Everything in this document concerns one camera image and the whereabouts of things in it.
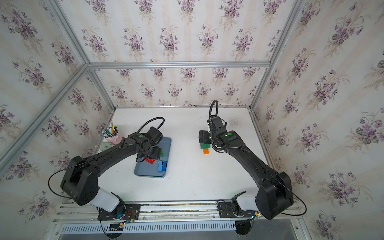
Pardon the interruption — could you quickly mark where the long dark green lego brick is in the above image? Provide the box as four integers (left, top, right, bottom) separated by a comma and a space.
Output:
200, 144, 211, 149

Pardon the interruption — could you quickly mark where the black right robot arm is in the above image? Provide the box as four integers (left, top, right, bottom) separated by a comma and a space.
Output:
199, 115, 294, 220

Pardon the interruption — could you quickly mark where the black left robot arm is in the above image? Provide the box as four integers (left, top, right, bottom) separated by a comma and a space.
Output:
61, 127, 164, 213

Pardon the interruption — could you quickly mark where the light blue lego brick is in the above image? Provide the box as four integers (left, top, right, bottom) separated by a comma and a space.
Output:
157, 161, 164, 173

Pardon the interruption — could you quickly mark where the blue plastic tray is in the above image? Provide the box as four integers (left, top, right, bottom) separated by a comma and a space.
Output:
134, 137, 172, 178

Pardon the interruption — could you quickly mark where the pink pen holder cup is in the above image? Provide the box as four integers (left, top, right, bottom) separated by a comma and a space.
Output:
106, 131, 124, 145

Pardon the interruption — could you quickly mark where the pale green lotion bottle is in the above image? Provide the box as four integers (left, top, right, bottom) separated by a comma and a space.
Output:
99, 143, 115, 153

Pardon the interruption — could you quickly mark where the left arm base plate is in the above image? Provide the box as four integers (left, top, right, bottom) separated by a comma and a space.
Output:
98, 204, 142, 223

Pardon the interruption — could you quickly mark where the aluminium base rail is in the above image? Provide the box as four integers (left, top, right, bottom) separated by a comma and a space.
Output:
50, 198, 304, 235

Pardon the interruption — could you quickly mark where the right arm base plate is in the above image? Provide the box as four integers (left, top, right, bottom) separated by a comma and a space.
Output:
216, 200, 259, 219

